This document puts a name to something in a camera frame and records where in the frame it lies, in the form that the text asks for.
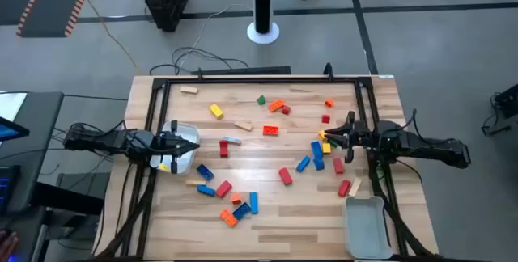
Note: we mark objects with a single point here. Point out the small blue brick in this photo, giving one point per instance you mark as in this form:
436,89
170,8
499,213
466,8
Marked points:
253,203

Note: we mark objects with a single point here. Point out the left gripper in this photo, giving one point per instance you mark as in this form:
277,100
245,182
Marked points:
166,144

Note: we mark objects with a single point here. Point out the black keyboard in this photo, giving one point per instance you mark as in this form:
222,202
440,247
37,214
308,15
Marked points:
6,189

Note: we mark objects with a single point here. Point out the person's hand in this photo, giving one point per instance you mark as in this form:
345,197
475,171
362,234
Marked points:
8,246

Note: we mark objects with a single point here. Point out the black crate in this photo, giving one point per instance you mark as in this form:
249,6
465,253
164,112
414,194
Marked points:
168,7

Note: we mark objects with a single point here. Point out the red wooden block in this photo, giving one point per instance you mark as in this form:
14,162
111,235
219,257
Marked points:
344,188
223,188
285,176
223,149
338,166

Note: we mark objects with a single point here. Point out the red-orange toy brick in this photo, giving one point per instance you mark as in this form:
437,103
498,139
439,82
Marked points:
270,130

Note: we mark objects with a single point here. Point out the blue toy brick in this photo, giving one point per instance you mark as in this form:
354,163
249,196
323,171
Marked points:
319,165
205,172
303,163
242,211
316,150

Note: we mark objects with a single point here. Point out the black power strip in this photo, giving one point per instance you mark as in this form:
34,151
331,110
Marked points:
243,70

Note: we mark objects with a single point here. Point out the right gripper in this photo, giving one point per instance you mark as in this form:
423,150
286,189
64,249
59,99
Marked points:
364,138

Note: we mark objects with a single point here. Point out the white paper sheet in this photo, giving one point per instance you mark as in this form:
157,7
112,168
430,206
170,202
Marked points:
10,106

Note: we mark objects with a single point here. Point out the natural wooden block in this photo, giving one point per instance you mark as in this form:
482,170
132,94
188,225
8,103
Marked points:
243,125
189,90
355,187
196,182

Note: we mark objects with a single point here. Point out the green wedge block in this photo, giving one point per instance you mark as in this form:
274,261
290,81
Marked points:
261,100

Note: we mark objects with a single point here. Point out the small green block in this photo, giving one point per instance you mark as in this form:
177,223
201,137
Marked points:
333,144

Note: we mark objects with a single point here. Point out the small orange toy brick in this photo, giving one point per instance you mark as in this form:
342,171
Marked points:
329,103

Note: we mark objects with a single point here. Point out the black desk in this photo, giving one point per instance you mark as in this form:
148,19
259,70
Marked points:
40,132

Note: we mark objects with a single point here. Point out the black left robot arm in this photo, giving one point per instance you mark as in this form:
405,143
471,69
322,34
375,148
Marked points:
105,140

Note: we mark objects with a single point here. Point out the orange-red block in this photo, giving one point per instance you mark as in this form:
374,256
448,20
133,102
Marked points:
236,199

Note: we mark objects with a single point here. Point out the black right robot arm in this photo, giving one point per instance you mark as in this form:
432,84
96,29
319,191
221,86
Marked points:
437,149

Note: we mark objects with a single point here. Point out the black aluminium table frame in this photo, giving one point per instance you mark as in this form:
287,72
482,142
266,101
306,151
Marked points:
263,80

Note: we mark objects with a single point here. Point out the black tablet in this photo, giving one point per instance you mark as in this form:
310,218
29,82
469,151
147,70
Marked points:
8,132

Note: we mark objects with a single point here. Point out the white plastic bin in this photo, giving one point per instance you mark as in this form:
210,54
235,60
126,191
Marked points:
366,229
188,130

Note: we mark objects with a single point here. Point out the blue block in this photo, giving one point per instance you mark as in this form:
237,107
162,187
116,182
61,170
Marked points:
206,191

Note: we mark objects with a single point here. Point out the black floor equipment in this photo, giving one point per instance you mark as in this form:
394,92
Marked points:
508,104

